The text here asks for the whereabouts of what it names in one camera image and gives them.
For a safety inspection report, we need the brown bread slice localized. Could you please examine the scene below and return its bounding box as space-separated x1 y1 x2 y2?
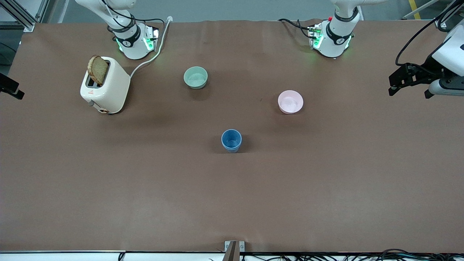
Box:
87 55 109 86

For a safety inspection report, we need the cream white toaster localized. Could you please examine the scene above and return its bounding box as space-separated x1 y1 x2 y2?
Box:
80 56 131 115

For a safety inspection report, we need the green bowl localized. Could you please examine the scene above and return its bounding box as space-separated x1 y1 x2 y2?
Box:
183 66 208 90

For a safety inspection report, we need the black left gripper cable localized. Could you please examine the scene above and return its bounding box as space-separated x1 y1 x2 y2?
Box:
395 0 464 66

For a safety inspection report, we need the aluminium frame profile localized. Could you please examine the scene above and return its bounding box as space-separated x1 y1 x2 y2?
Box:
0 0 51 32

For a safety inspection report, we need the black base power cable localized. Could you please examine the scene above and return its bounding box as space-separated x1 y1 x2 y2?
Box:
278 18 316 38

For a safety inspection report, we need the white toaster power cable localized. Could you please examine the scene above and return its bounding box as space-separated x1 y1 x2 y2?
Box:
130 16 174 78

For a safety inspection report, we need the metal table edge bracket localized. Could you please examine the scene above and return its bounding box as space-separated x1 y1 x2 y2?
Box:
224 241 245 261

